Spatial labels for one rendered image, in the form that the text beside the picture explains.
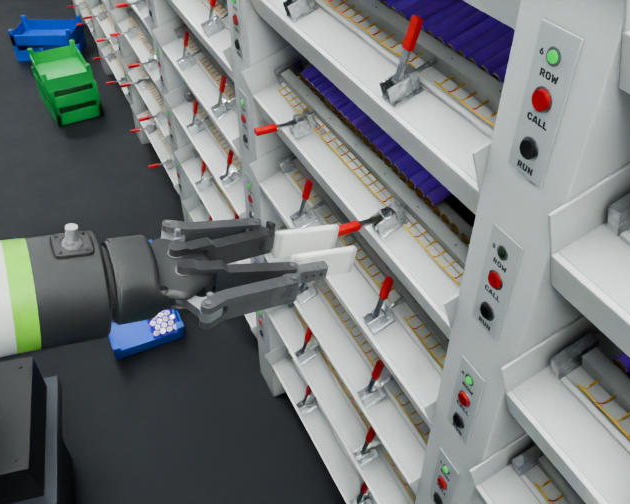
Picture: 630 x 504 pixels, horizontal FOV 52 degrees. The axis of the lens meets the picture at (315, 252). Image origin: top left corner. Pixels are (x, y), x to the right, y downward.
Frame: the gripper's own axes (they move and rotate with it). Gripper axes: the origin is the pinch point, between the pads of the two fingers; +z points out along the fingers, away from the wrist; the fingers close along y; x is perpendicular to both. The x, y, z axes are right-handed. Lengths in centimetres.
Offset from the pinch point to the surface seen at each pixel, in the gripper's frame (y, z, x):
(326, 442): 28, 33, 81
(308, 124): 37.0, 18.1, 5.6
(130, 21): 187, 26, 42
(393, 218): 10.3, 17.5, 5.3
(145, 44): 168, 27, 43
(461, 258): -1.0, 19.4, 3.4
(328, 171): 26.5, 16.8, 7.8
